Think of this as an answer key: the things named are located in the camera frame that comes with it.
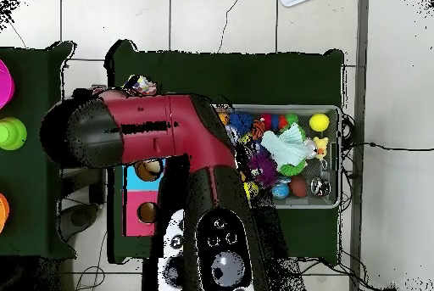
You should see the colourful printed cloth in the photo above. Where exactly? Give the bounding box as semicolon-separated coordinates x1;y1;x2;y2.
123;74;159;97

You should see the wooden box with three holes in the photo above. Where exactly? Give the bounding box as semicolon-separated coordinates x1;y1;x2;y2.
122;158;168;237

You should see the blue spiky ball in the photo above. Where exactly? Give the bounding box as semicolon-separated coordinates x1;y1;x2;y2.
229;110;255;136

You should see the purple spiky toy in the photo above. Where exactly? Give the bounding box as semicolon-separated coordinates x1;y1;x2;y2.
248;150;278;187

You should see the yellow ball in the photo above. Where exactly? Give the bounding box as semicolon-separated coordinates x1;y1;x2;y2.
242;181;259;200
309;113;331;132

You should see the mint green cloth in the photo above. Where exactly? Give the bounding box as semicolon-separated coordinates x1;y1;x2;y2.
260;122;311;166

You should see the dark green tablecloth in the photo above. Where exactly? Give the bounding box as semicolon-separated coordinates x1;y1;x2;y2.
106;39;345;265
0;41;77;260

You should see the globe print ball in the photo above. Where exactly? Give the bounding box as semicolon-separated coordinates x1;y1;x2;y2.
270;178;291;200

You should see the green spiky ball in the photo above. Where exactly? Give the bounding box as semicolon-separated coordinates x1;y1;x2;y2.
279;159;308;176

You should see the yellow plush duck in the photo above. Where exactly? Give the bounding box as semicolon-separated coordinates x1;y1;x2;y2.
313;136;330;160

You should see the black and silver can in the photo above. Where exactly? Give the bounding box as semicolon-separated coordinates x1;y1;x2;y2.
309;176;331;197

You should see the lime green plastic cup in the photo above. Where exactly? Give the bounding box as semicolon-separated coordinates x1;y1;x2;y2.
0;116;28;151

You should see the pink plastic bowl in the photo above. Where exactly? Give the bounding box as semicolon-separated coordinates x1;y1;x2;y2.
0;59;15;110

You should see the orange plastic bowl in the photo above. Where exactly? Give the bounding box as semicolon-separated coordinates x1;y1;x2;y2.
0;193;10;234

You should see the wire mesh bin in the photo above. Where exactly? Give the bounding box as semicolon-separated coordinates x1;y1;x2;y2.
211;104;343;210

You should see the grey metal rail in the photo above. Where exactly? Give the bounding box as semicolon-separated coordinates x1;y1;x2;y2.
348;0;370;291

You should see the black cable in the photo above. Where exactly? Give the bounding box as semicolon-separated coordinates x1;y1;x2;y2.
342;140;434;153

